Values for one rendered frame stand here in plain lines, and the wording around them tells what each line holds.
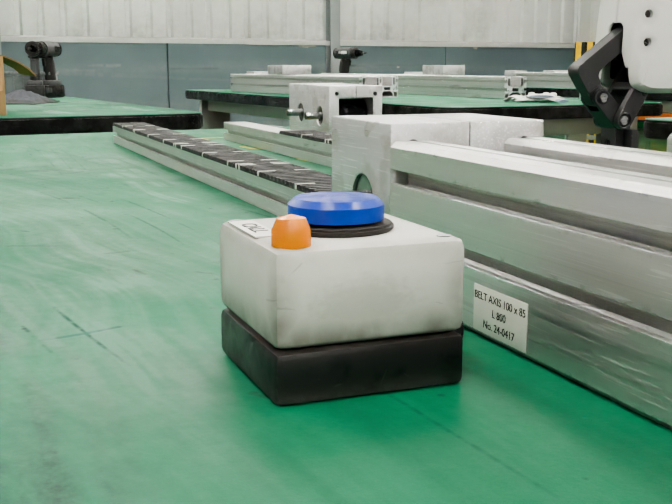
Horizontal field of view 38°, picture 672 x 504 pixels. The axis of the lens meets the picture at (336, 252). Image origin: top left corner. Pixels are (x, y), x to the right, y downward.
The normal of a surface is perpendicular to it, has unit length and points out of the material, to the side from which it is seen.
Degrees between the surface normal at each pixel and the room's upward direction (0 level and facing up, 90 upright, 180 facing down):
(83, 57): 90
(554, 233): 90
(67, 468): 0
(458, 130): 90
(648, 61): 93
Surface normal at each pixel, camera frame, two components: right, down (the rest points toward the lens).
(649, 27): 0.22, 0.18
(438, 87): -0.90, 0.08
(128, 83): 0.47, 0.17
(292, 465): 0.00, -0.98
